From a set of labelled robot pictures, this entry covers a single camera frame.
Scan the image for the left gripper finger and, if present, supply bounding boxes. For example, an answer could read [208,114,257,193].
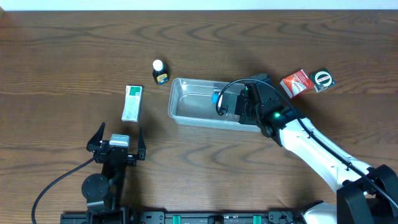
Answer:
[86,122,105,152]
[137,128,146,161]

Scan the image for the blue white medicine box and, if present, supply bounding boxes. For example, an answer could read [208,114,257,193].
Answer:
[211,91,220,103]

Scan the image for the red white medicine box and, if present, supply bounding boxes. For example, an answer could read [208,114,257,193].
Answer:
[280,69,314,98]

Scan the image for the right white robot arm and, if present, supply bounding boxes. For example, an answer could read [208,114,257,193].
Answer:
[212,74,397,223]

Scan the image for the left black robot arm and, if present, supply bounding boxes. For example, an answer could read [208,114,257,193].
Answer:
[81,123,146,212]

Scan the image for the clear plastic container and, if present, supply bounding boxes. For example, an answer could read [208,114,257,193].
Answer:
[168,78,261,133]

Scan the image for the green white medicine box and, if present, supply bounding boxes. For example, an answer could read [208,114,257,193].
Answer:
[121,85,143,122]

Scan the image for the dark green square box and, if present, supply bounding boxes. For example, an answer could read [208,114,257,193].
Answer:
[310,68,335,93]

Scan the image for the dark syrup bottle white cap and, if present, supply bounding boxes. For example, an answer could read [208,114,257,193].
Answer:
[152,60,169,85]

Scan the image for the left black cable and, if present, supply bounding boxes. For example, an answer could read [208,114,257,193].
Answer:
[31,157,96,224]

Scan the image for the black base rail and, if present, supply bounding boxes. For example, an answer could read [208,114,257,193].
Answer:
[60,207,306,224]

